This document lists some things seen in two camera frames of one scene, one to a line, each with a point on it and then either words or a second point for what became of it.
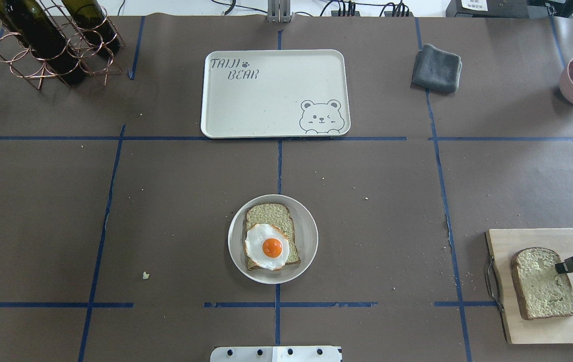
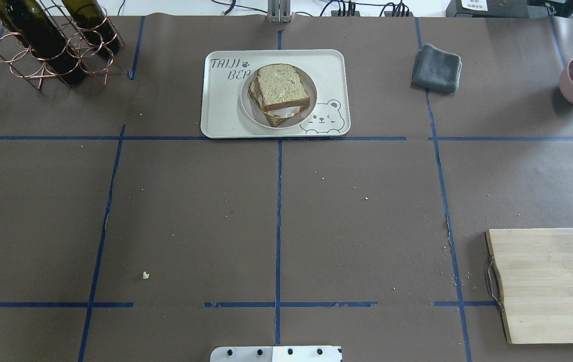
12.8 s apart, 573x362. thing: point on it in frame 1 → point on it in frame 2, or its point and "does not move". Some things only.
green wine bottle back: (89, 16) does not move
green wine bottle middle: (28, 19) does not move
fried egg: (267, 246) → (285, 112)
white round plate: (273, 238) → (255, 113)
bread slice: (278, 215) → (275, 121)
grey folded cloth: (436, 70) does not move
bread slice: (542, 292) → (280, 87)
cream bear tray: (268, 93) does not move
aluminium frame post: (278, 11) does not move
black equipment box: (516, 8) does not move
